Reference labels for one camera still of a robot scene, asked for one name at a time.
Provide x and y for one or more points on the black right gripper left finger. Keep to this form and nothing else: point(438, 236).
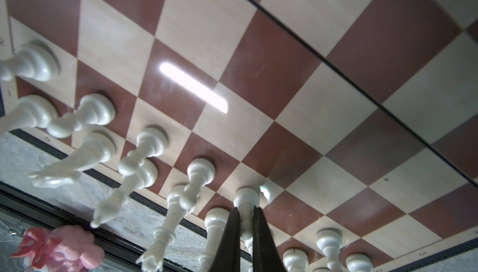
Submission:
point(227, 258)

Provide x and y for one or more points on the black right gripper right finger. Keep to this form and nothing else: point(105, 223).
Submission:
point(265, 255)

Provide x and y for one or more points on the white chess piece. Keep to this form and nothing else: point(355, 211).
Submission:
point(295, 260)

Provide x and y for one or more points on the white pawn board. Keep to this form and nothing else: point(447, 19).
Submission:
point(246, 200)

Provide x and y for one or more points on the white chess pawn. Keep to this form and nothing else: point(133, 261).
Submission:
point(329, 241)

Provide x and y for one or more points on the white chess rook corner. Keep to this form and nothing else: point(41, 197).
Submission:
point(359, 263)

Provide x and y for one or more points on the pink pig plush toy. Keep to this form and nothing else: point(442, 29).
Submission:
point(69, 248)

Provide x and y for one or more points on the brown cream chessboard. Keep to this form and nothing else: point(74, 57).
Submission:
point(358, 115)

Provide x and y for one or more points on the black front mounting rail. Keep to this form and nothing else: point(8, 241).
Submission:
point(120, 252)

